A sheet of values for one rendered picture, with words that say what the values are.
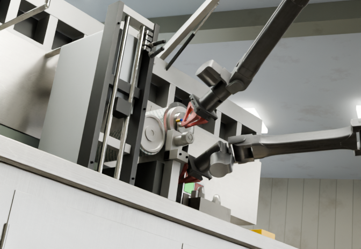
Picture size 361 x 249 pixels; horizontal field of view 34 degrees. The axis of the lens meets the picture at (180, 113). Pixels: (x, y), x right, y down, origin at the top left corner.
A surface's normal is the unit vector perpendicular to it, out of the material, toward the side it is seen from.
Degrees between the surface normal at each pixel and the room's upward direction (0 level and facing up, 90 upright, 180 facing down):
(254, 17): 90
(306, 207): 90
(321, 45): 180
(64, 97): 90
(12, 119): 90
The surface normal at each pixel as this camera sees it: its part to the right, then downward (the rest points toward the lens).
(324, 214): -0.35, -0.39
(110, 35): -0.67, -0.36
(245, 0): -0.13, 0.92
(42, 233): 0.73, -0.16
